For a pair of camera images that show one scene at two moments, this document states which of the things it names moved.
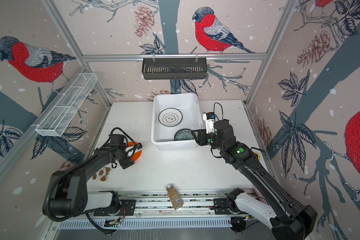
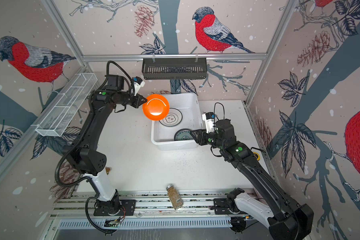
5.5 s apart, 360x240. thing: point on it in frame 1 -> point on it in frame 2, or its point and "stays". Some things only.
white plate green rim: (170, 117) stays
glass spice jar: (175, 199) stays
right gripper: (202, 137) stays
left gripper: (126, 162) -> (139, 100)
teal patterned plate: (183, 134) stays
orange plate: (137, 155) -> (156, 107)
